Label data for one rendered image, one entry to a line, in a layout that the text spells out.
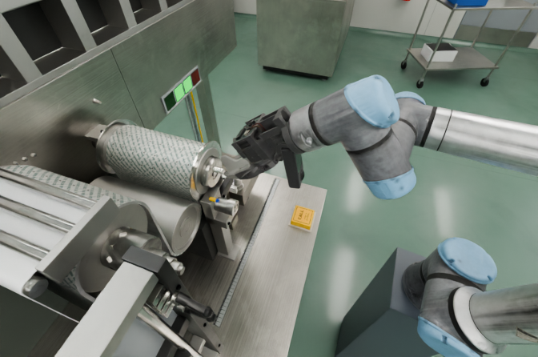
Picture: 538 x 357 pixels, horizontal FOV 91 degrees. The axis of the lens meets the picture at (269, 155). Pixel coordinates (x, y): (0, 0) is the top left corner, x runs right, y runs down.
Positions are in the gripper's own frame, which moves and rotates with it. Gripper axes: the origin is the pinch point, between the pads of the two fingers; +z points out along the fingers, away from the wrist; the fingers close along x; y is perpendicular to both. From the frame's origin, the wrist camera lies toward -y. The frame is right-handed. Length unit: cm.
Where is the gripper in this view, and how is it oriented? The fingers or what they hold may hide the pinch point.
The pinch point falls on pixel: (234, 168)
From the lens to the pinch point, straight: 60.2
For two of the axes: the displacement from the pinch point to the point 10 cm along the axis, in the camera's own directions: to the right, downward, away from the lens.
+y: -6.1, -6.9, -4.0
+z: -7.2, 2.7, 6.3
